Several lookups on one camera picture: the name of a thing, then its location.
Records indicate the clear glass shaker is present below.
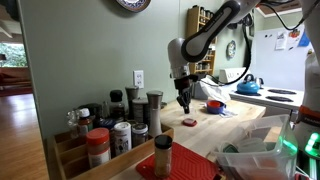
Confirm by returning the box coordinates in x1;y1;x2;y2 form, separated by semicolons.
66;109;81;140

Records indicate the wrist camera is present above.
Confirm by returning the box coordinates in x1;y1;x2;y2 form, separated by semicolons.
189;73;208;83

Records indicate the hanging dark pan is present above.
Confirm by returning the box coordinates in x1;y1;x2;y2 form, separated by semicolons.
241;13;255;28

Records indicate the white refrigerator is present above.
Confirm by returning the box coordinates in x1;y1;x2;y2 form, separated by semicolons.
249;22;318;92

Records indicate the white cap small bottle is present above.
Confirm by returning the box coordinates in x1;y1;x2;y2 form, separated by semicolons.
77;108;95;138

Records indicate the blue kettle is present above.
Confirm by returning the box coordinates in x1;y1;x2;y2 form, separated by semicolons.
236;73;261;95

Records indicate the grey spice tin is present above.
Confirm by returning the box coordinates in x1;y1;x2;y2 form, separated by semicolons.
132;97;150;125

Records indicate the white spice canister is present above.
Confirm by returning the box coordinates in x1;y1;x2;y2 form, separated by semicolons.
113;122;133;157

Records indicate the white wall outlet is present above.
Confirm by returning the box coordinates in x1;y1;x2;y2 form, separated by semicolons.
133;70;145;90

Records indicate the clear plastic container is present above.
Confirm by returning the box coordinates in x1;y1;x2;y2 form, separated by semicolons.
237;137;268;154

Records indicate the green plastic lid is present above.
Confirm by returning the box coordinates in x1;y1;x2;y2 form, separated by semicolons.
222;143;240;155

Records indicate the white paper note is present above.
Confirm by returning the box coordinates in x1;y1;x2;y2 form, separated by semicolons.
274;31;289;51

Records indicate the black cap bottle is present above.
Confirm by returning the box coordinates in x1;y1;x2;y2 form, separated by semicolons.
109;89;126;123

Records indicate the dark glass spice jar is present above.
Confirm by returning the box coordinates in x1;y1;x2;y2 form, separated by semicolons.
131;123;150;149

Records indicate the wooden spice tray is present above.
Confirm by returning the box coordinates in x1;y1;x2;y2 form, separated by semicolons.
46;123;175;180

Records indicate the clear plastic bin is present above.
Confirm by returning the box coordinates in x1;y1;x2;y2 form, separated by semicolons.
213;114;299;180

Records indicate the small patterned wall plate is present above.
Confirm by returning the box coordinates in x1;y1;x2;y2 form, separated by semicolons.
226;39;237;60

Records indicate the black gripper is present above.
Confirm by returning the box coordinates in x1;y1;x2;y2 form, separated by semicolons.
173;75;198;115

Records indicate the large patterned wall plate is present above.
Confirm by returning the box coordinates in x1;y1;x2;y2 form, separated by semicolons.
115;0;152;14

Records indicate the colourful paper flyer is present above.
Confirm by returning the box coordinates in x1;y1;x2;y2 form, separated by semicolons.
287;28;302;48

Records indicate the red round lid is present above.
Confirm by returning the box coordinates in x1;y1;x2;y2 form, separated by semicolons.
181;118;199;128

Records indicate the blue bowl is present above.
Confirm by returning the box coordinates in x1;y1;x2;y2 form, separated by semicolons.
206;100;227;116

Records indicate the dark round jar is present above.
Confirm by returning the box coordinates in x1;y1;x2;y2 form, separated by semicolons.
79;103;103;128

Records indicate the blue lid jar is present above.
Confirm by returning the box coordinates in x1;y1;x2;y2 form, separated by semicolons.
98;118;117;159

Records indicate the black stove burner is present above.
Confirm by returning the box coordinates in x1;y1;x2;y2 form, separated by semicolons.
265;95;295;103
267;88;298;96
234;90;263;97

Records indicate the blue paper flyer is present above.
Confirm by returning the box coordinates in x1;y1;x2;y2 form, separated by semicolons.
297;30;312;48

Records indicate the steel pepper mill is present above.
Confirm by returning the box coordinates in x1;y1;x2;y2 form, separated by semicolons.
146;90;165;139

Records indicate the wooden wall spice rack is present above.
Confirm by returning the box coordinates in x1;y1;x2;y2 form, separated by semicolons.
189;46;217;76
185;5;216;38

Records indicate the orange cup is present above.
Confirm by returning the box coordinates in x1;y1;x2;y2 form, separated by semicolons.
208;100;223;109

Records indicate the white crumpled cloth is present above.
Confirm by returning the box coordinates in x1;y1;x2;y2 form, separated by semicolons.
199;75;231;103

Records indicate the black lid spice jar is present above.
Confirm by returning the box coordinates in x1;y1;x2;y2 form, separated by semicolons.
154;134;174;179

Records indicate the red silicone mat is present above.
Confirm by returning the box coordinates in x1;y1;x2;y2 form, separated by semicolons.
135;142;222;180

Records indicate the dark pepper mill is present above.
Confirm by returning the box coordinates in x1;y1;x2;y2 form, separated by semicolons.
125;86;140;121

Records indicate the white stove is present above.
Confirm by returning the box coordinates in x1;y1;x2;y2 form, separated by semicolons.
218;67;305;118

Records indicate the orange lid spice jar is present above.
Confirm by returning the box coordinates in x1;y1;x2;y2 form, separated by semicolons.
86;128;112;170

